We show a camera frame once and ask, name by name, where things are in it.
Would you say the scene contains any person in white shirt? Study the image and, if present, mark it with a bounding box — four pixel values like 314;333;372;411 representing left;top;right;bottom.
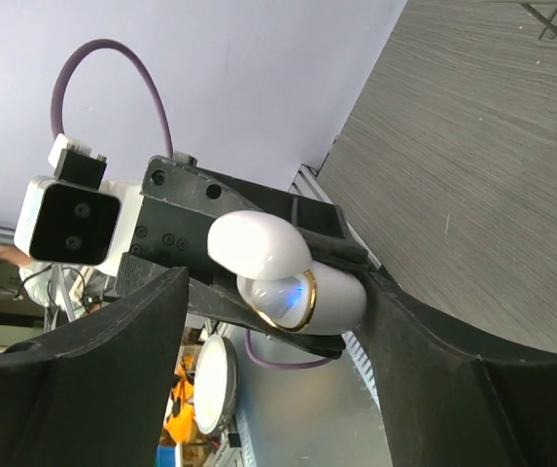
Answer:
0;245;108;317

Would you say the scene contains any orange yellow object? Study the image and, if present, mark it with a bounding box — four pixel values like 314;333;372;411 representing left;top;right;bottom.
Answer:
163;355;195;445

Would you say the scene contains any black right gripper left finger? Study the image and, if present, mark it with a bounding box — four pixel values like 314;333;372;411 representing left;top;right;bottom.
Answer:
0;268;189;466

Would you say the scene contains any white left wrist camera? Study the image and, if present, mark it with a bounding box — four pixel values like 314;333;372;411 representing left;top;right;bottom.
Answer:
14;133;143;276

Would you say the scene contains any white earbud charging case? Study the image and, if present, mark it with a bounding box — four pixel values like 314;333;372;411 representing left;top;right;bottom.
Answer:
207;210;366;336

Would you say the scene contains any white slotted cable duct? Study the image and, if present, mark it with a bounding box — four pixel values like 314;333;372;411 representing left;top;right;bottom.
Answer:
342;331;381;411

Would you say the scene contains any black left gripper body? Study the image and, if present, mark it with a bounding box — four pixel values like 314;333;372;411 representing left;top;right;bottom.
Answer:
122;156;239;296

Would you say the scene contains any round white lamp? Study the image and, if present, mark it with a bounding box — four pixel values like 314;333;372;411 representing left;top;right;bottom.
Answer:
193;334;239;436

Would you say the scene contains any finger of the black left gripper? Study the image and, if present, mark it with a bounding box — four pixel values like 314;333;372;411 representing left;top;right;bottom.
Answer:
188;277;346;360
200;169;370;272

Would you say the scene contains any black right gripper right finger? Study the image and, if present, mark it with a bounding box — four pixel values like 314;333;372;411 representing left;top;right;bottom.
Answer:
358;272;557;466

